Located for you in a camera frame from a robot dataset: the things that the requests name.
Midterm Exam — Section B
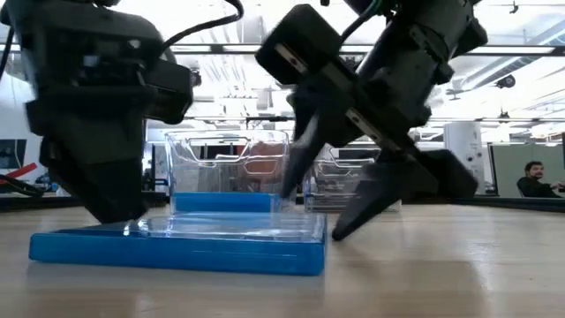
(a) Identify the red background robot part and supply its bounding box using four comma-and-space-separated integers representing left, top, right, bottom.
0, 162, 40, 182

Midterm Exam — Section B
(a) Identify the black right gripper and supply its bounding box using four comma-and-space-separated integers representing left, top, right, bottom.
254, 0, 489, 242

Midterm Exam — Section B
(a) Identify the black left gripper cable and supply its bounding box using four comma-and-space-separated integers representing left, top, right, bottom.
160, 0, 245, 51

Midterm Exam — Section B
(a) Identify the dark wall monitor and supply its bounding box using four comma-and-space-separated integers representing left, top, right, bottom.
0, 139, 28, 170

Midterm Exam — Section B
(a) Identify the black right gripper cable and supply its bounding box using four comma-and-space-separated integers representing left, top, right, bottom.
339, 0, 383, 43

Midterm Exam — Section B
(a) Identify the grey partition panel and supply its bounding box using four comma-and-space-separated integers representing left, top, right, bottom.
487, 141, 565, 200

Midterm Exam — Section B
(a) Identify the black aluminium table frame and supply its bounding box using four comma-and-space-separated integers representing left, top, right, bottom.
0, 193, 565, 211

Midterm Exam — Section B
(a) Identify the white cylindrical column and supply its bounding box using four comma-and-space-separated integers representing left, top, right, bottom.
442, 121, 486, 197

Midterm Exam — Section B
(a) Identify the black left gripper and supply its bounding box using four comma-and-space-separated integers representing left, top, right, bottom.
0, 0, 195, 224

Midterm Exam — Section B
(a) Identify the clear plastic bin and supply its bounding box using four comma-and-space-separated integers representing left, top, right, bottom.
302, 142, 404, 215
163, 128, 293, 216

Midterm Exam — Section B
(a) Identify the person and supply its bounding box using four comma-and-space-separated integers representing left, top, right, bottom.
516, 160, 565, 200

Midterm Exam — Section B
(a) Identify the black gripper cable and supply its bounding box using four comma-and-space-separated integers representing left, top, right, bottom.
160, 0, 245, 51
339, 0, 383, 43

